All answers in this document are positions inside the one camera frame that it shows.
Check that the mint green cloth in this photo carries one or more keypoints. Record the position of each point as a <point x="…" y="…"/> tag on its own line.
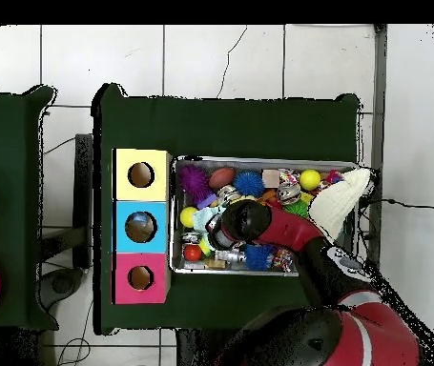
<point x="201" y="217"/>

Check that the cream knitted cloth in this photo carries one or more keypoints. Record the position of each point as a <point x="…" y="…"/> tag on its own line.
<point x="338" y="202"/>

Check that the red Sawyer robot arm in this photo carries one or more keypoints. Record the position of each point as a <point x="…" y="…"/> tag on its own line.
<point x="289" y="228"/>

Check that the wooden box with three holes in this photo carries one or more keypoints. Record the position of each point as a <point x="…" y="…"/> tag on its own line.
<point x="155" y="190"/>

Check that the yellow ball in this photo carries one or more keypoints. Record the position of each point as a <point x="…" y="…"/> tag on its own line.
<point x="310" y="180"/>
<point x="188" y="216"/>

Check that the red ball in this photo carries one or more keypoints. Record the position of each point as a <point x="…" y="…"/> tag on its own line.
<point x="193" y="253"/>

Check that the brown toy football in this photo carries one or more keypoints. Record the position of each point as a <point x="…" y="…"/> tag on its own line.
<point x="222" y="178"/>

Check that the purple spiky ball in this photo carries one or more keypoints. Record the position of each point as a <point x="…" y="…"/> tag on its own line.
<point x="193" y="181"/>

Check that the blue rubber koosh ball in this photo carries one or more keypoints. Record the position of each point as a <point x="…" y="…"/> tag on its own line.
<point x="249" y="184"/>
<point x="258" y="257"/>

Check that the dented white soda can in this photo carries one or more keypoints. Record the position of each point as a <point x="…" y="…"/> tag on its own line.
<point x="288" y="193"/>

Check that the green rubber koosh ball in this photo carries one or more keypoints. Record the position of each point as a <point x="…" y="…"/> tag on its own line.
<point x="296" y="209"/>

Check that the dark green table cloth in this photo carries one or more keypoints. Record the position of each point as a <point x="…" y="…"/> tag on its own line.
<point x="6" y="133"/>
<point x="220" y="126"/>

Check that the black stand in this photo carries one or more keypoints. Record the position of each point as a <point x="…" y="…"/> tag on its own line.
<point x="83" y="183"/>

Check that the dark grey rounded base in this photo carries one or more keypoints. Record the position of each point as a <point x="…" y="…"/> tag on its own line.
<point x="62" y="284"/>

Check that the grey metal bar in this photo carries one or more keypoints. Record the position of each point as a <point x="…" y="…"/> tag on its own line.
<point x="378" y="114"/>

